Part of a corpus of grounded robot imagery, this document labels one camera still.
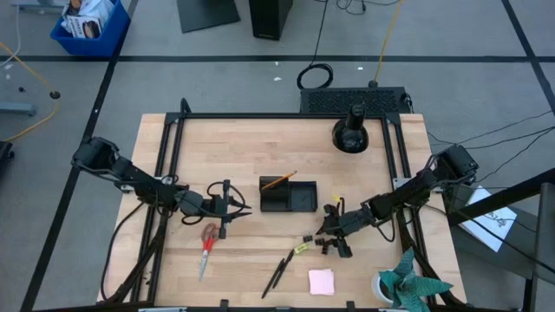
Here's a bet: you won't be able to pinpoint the blue plastic bin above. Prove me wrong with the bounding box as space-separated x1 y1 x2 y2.
49 0 132 58

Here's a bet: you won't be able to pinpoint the red-handled scissors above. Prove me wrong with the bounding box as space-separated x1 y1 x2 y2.
198 222 224 283

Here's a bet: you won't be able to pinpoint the dark grey side stand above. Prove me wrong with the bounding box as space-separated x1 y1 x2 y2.
446 167 555 312

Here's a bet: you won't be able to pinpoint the white paper sheet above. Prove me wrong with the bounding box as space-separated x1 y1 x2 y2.
458 185 519 253

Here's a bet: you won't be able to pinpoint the black floor plate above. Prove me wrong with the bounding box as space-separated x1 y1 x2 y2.
176 0 241 35

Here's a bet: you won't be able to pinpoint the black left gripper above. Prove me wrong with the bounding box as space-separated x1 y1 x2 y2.
203 179 253 240

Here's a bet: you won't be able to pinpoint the yellow hanging cable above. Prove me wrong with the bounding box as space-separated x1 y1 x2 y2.
0 41 61 143
368 0 404 88

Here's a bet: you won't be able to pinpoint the black coiled cable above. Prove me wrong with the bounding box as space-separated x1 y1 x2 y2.
296 0 335 91

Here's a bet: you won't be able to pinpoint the black metal table frame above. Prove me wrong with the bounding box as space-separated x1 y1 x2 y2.
97 97 469 312

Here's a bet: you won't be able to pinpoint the pink sticky note pad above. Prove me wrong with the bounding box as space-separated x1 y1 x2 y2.
307 268 336 297

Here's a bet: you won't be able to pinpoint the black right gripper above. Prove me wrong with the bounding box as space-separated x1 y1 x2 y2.
316 203 375 259

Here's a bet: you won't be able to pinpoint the papers and magazines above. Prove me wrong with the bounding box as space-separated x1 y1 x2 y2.
60 0 114 40

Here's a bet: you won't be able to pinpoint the black caster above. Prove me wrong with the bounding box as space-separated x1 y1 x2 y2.
0 140 15 172

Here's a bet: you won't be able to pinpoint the black desk lamp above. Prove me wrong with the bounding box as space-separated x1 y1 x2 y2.
330 102 370 154

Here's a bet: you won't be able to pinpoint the black computer tower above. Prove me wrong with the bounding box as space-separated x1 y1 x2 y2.
248 0 294 42

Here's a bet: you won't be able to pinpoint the orange pencil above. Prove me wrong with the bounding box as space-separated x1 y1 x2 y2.
261 170 299 191

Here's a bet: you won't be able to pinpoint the green plant in white pot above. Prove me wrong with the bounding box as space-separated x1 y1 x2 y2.
370 246 454 312

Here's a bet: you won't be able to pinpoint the grey metal foot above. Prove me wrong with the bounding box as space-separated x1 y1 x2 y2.
0 101 37 117

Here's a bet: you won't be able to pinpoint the black mesh-topped computer box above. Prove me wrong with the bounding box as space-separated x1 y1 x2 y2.
298 86 413 116

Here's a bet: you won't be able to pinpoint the black mesh desk organizer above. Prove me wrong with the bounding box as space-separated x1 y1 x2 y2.
258 174 319 213

